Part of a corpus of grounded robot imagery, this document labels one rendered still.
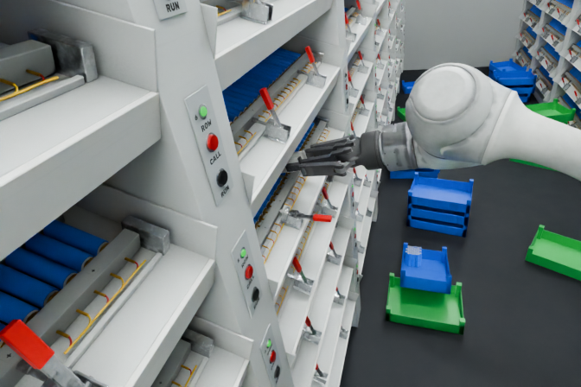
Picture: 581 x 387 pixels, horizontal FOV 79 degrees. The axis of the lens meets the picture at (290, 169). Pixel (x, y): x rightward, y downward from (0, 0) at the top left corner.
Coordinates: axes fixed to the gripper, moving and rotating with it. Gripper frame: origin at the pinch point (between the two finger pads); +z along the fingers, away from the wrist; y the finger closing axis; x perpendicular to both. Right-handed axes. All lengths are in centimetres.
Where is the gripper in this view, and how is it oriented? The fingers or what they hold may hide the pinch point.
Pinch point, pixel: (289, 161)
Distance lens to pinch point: 76.8
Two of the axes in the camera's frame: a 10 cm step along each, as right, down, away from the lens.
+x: 3.2, 8.4, 4.4
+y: -3.1, 5.3, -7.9
